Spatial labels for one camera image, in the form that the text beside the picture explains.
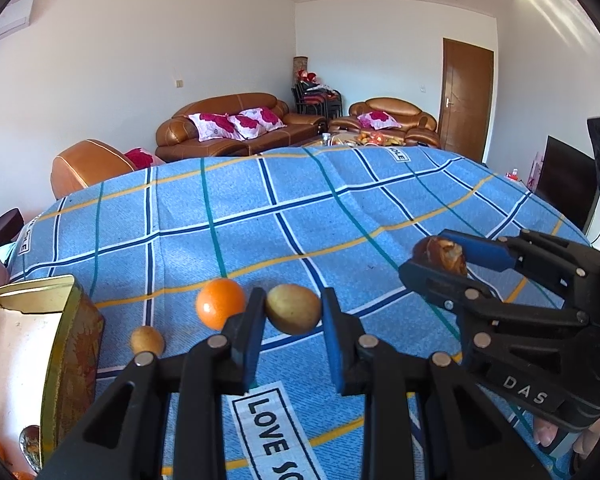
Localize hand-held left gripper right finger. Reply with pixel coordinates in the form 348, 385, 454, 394
321, 287, 551, 480

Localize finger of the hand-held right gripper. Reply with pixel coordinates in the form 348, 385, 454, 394
440, 229, 600, 287
399, 259, 592, 334

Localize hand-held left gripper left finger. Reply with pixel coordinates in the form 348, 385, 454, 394
39, 287, 267, 480

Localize yellow-green round fruit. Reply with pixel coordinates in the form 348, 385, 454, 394
265, 284, 323, 334

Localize gold tin box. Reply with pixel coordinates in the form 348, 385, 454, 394
0, 275, 105, 478

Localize person's right hand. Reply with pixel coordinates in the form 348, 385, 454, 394
532, 412, 600, 478

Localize orange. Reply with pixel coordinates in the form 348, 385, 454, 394
196, 278, 247, 331

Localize pink bag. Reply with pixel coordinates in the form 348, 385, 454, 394
525, 152, 546, 191

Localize small brown fruit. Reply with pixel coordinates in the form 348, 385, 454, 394
130, 326, 166, 356

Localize black television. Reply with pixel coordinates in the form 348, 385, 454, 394
535, 135, 600, 233

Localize blue plaid blanket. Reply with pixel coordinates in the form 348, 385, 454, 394
5, 146, 593, 480

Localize coffee table with snacks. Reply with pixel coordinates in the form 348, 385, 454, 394
300, 132, 421, 148

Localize brown wooden door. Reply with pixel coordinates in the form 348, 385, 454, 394
439, 37, 495, 163

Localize brown leather armchair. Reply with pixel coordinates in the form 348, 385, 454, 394
51, 139, 137, 200
328, 97, 441, 150

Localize white and magenta floral pillow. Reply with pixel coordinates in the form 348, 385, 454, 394
187, 112, 238, 142
228, 107, 287, 140
357, 110, 402, 131

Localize stacked dark chairs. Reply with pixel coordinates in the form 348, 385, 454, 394
291, 82, 343, 120

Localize brown leather sofa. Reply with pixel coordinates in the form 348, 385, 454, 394
155, 92, 328, 163

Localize red pillow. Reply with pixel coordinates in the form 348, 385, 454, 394
124, 147, 166, 170

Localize white air conditioner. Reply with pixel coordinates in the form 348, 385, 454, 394
0, 0, 35, 51

